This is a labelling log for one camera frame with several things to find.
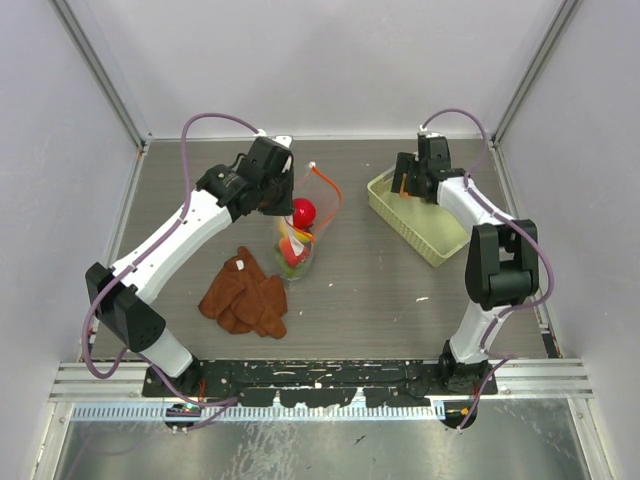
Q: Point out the red bell pepper toy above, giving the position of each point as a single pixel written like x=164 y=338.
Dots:
x=293 y=255

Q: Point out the pale green perforated basket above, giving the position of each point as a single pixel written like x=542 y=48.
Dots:
x=428 y=229

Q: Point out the green leafy vegetable toy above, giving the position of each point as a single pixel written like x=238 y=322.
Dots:
x=292 y=273

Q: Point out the yellow banana toy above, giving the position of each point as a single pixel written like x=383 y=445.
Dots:
x=301 y=236

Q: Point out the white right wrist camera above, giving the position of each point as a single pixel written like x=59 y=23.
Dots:
x=425 y=132

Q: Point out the clear zip top bag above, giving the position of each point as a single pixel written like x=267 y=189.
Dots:
x=317 y=199

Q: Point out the peach toy fruit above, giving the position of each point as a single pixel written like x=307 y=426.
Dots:
x=403 y=191

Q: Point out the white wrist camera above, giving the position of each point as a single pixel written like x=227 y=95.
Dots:
x=284 y=140
x=425 y=132

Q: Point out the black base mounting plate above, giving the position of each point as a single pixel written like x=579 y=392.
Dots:
x=393 y=383

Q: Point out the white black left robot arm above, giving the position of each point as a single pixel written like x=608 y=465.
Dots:
x=121 y=295

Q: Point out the white slotted cable duct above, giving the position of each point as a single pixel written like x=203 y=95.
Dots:
x=163 y=411

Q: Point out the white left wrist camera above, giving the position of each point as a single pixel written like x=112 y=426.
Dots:
x=284 y=140

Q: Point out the brown cloth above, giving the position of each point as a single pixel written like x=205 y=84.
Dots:
x=243 y=299

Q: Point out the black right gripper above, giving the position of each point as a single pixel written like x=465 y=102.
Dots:
x=402 y=166

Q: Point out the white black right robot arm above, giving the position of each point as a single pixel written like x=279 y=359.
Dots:
x=502 y=263

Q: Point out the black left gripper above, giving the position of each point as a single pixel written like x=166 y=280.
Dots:
x=285 y=206

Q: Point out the aluminium front frame rail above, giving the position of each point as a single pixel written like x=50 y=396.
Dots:
x=530 y=378

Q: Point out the red apple toy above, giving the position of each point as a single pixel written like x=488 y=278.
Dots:
x=304 y=213

